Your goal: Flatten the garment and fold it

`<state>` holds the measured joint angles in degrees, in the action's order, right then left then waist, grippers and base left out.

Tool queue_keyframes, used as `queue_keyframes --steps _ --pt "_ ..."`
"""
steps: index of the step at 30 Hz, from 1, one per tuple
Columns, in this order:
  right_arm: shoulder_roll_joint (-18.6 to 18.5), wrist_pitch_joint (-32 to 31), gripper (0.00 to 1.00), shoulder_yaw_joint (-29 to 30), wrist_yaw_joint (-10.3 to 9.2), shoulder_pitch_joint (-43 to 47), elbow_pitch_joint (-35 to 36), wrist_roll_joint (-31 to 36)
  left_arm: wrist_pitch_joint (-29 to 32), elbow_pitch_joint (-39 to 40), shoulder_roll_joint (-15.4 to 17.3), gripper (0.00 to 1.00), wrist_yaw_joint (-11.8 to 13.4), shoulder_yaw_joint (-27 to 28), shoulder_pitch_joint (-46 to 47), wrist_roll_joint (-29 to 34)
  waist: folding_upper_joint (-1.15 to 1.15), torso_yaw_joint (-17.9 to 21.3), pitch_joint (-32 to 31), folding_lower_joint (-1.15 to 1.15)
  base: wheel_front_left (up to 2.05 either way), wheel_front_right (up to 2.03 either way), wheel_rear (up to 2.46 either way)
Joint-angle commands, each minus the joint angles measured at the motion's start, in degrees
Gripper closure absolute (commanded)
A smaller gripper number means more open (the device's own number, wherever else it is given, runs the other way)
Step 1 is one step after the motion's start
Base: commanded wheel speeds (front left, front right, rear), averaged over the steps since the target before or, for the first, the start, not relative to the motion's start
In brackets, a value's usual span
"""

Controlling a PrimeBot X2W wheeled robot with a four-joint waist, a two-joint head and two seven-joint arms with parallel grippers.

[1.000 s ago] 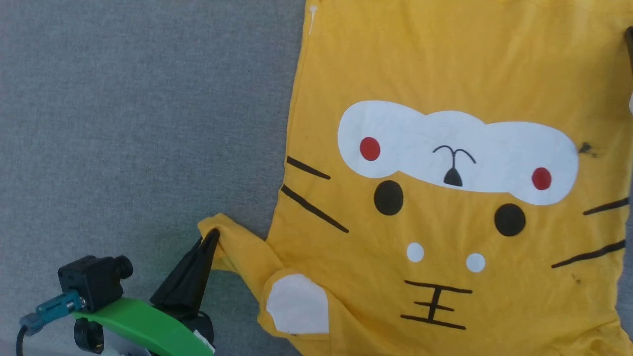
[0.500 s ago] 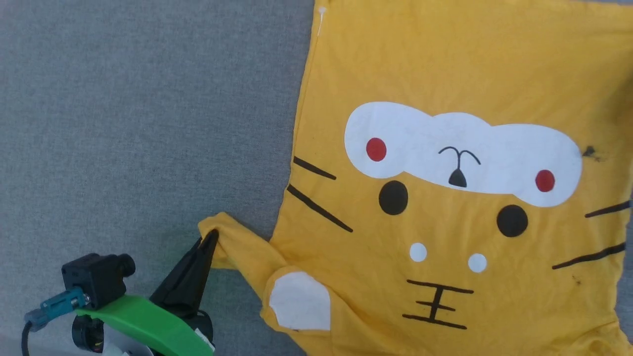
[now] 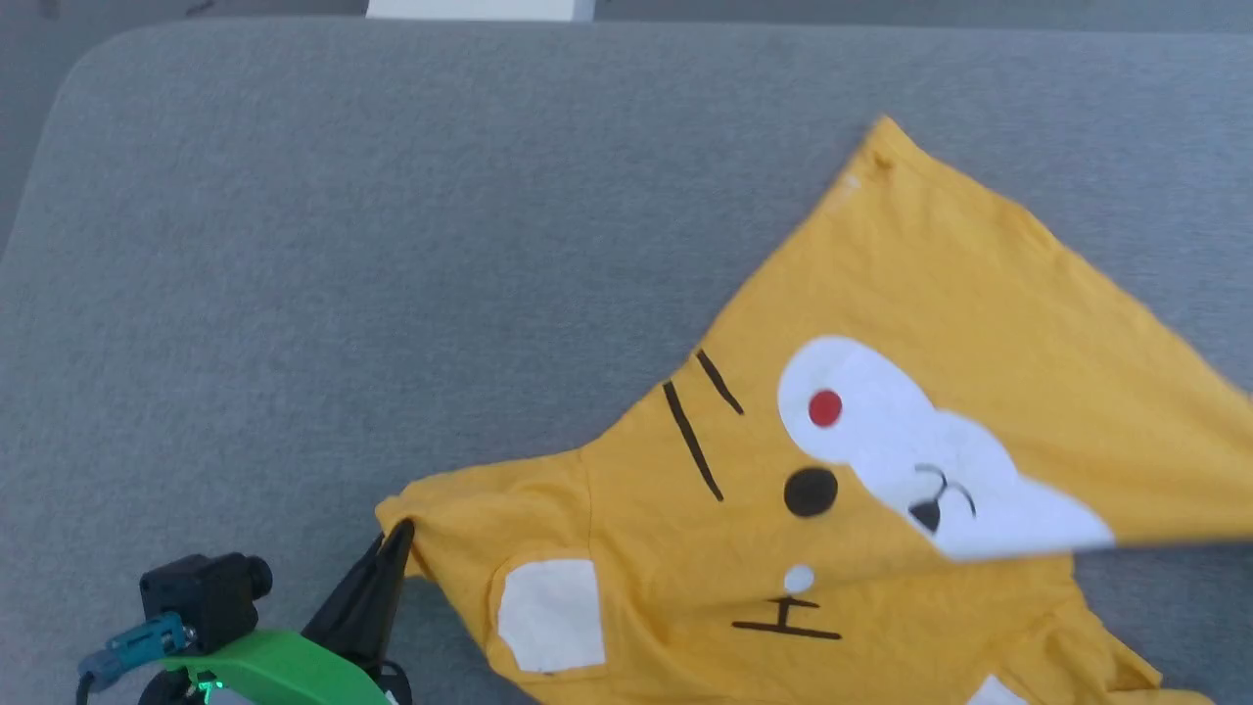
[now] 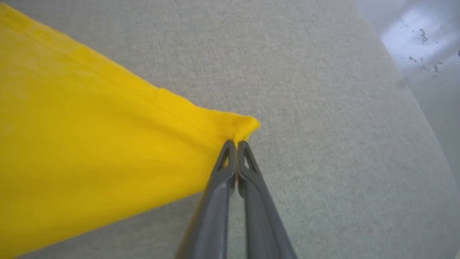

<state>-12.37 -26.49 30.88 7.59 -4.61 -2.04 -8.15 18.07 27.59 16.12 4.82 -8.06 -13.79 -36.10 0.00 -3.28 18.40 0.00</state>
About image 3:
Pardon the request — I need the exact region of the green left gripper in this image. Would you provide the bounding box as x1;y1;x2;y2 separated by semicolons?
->
157;519;418;705

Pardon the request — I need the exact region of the yellow cartoon face t-shirt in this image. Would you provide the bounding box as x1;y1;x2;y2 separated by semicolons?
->
375;116;1253;705

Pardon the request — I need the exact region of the grey fabric sofa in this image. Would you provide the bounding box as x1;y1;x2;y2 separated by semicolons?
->
0;15;1253;705

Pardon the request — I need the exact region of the white rectangular box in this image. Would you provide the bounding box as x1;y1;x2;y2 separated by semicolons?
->
367;0;596;23

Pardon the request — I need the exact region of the teal cable connector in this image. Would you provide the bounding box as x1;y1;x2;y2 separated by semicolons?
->
78;612;197;691

